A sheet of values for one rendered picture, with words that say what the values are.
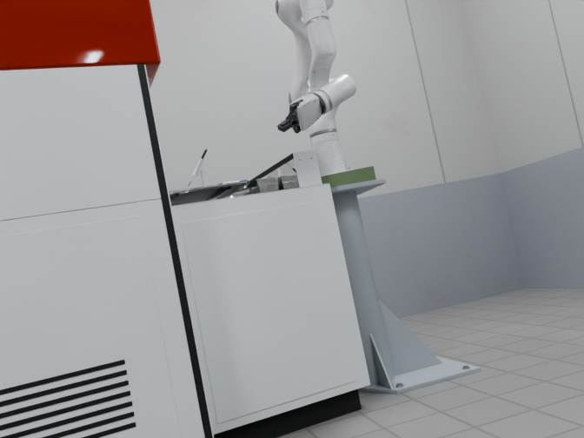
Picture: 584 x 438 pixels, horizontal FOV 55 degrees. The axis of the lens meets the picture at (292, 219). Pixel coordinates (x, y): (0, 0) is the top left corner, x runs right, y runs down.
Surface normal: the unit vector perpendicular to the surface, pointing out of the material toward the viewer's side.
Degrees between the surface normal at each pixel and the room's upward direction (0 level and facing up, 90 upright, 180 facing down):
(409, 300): 90
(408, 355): 90
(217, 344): 90
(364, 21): 90
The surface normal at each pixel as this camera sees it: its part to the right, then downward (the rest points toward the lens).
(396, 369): 0.23, -0.11
